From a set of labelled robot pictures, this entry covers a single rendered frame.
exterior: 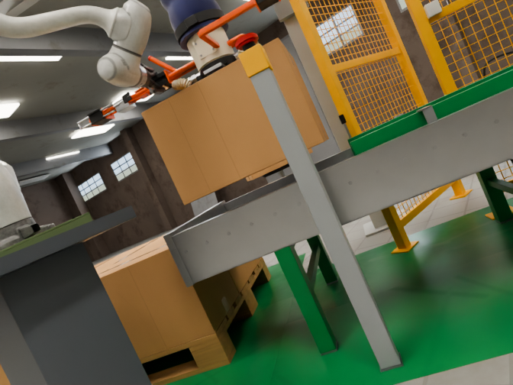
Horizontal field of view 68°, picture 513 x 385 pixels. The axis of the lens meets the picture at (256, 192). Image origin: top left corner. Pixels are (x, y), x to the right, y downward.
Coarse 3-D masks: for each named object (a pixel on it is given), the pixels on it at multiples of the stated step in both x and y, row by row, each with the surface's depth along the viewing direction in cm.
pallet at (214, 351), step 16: (256, 272) 233; (240, 304) 193; (256, 304) 213; (224, 320) 171; (208, 336) 160; (224, 336) 165; (160, 352) 166; (192, 352) 163; (208, 352) 161; (224, 352) 159; (176, 368) 173; (192, 368) 166; (208, 368) 162; (160, 384) 168
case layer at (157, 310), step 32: (128, 256) 218; (160, 256) 159; (128, 288) 164; (160, 288) 161; (192, 288) 158; (224, 288) 184; (128, 320) 167; (160, 320) 164; (192, 320) 160; (0, 384) 188
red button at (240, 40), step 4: (252, 32) 107; (244, 36) 105; (248, 36) 105; (252, 36) 106; (256, 36) 107; (240, 40) 106; (244, 40) 106; (248, 40) 106; (252, 40) 107; (256, 40) 108; (236, 44) 107; (240, 44) 107; (244, 44) 107; (248, 44) 107; (252, 44) 107; (236, 48) 109; (240, 48) 109; (244, 48) 108; (248, 48) 107
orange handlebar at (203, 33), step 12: (252, 0) 129; (240, 12) 131; (216, 24) 133; (204, 36) 136; (240, 36) 155; (192, 60) 161; (180, 72) 163; (132, 96) 168; (144, 96) 171; (108, 108) 172
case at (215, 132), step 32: (288, 64) 135; (192, 96) 144; (224, 96) 142; (256, 96) 139; (288, 96) 136; (160, 128) 149; (192, 128) 146; (224, 128) 144; (256, 128) 141; (320, 128) 144; (192, 160) 148; (224, 160) 146; (256, 160) 143; (192, 192) 151
